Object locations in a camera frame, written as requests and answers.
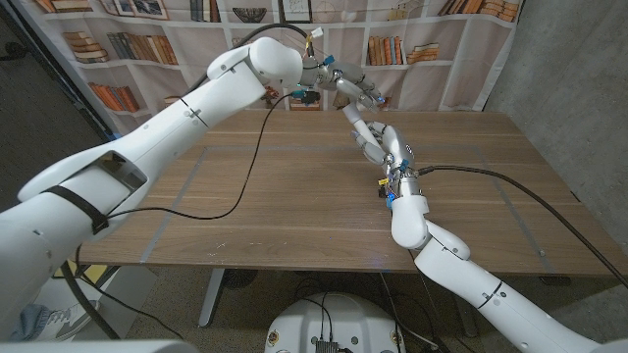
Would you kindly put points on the printed bookshelf backdrop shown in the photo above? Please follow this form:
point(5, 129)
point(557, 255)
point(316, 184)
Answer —
point(441, 73)

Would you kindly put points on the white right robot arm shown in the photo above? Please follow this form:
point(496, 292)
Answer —
point(471, 282)

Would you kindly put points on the dark grey partition panel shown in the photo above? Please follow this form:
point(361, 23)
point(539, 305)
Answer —
point(34, 98)

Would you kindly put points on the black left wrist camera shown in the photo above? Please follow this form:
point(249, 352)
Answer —
point(306, 96)

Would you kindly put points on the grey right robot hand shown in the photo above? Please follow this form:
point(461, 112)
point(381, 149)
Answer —
point(397, 147)

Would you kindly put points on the grey table leg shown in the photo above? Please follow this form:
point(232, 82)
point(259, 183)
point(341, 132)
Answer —
point(212, 296)
point(463, 314)

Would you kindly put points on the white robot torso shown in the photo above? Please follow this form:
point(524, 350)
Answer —
point(338, 318)

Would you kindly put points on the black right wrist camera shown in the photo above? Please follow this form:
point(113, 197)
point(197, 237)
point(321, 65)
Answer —
point(386, 196)

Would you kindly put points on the white sneaker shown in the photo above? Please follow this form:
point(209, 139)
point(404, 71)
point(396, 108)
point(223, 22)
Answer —
point(71, 321)

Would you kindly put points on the person's leg in jeans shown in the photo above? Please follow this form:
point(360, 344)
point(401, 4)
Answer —
point(27, 323)

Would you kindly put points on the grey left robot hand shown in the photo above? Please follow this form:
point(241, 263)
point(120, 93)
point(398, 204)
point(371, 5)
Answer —
point(343, 76)

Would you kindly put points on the yellow flat object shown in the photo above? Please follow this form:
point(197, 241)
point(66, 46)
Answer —
point(93, 272)

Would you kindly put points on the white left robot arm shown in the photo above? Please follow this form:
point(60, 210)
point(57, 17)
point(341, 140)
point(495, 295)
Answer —
point(147, 142)

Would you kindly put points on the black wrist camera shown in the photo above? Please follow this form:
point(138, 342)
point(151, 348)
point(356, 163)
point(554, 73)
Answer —
point(306, 96)
point(386, 196)

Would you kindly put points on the white PVC connector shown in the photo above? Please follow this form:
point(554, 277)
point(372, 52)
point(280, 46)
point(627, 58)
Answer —
point(351, 114)

